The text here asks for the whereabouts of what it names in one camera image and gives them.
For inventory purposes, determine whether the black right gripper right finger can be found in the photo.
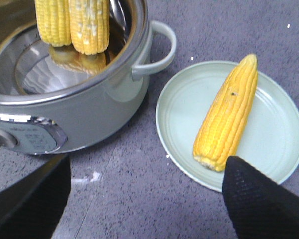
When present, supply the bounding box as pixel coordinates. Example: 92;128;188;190
222;156;299;239

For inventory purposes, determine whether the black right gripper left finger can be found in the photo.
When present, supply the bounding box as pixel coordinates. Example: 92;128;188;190
0;155;71;239

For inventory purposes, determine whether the smooth yellow corn cob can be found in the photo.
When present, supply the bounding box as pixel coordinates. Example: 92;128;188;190
192;54;258;172

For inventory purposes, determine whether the plain yellow corn cob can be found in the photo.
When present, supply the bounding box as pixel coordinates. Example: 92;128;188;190
34;0;72;47

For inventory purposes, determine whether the white-speckled yellow corn cob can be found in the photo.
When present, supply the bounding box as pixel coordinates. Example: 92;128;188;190
69;0;110;55

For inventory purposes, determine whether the green electric cooking pot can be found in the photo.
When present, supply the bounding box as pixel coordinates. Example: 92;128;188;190
0;0;176;154

